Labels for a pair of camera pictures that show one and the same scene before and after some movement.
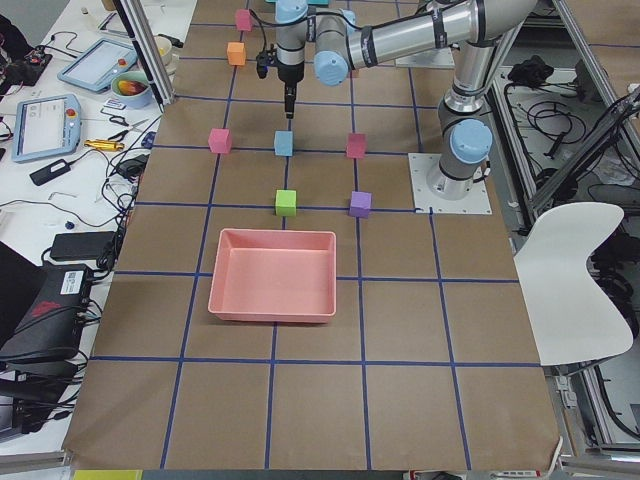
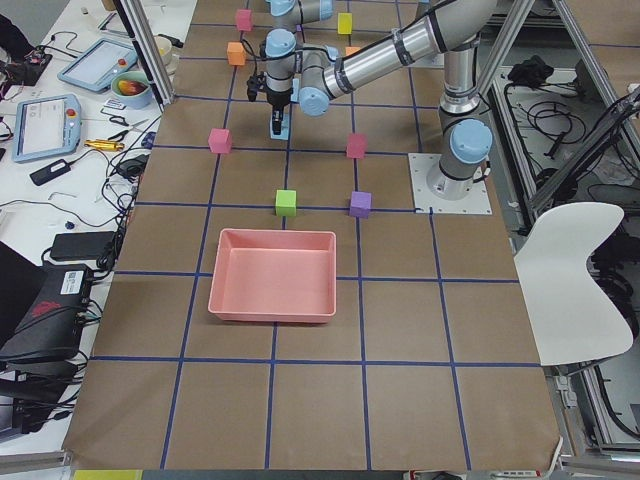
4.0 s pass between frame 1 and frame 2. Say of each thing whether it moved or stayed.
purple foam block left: stayed
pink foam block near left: stayed
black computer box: stayed
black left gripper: moved
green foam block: stayed
